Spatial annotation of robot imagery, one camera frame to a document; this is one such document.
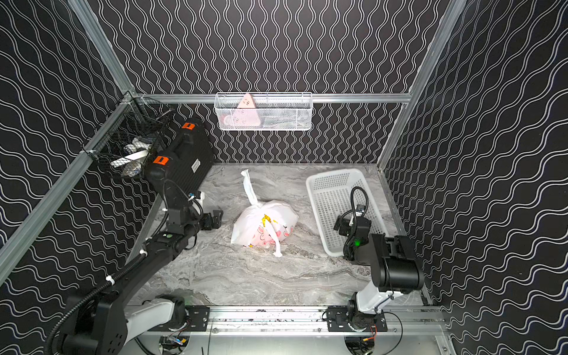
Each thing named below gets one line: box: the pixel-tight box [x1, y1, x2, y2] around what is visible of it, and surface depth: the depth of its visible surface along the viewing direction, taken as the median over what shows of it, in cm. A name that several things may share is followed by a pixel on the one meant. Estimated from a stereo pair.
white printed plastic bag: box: [230, 169, 299, 258], surface depth 89 cm
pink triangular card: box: [231, 93, 262, 127], surface depth 92 cm
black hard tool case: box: [144, 118, 215, 208], surface depth 95 cm
